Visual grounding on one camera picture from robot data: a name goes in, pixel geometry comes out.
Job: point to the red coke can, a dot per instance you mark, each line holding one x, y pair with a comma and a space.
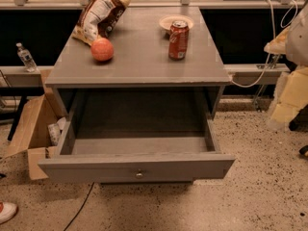
178, 40

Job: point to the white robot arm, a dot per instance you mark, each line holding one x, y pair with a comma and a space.
293, 41

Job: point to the open grey top drawer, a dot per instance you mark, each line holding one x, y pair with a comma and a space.
110, 135

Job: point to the grey cabinet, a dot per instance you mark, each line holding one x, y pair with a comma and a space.
141, 57

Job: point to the orange ball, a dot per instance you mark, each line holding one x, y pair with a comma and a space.
102, 49

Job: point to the white ceramic bowl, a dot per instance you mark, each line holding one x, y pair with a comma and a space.
166, 21

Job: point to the brown chip bag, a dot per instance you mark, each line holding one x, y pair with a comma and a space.
98, 19

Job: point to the open cardboard box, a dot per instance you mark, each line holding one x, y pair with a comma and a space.
38, 130

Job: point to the black table leg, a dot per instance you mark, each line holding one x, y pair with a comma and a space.
17, 116

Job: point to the clear plastic water bottle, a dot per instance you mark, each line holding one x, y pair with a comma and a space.
26, 57

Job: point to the white and red shoe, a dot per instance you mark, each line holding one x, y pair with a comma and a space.
7, 211

